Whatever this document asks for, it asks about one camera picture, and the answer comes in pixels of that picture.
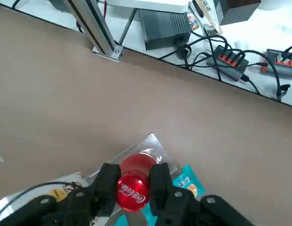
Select grey hub orange ports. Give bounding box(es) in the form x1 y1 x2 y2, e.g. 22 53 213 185
260 48 292 78
206 44 250 82

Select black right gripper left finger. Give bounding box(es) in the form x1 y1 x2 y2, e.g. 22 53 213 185
0 163 122 226

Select black rectangular box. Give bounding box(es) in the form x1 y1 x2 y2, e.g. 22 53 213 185
213 0 261 25

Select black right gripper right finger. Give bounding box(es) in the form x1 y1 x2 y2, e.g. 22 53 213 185
149 163 254 226

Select black power adapter box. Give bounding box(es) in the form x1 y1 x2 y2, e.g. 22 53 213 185
137 8 192 51

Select red Coca-Cola bottle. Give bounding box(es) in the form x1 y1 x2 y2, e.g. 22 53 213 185
115 152 158 211

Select aluminium table edge post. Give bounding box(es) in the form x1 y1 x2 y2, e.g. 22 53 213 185
48 0 125 62

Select clear stepped snack shelf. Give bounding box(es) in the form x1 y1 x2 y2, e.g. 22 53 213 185
84 133 179 226

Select teal snack packet red figure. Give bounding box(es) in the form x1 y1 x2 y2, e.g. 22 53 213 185
116 164 206 226

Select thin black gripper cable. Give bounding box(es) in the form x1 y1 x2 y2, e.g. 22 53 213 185
0 181 78 209

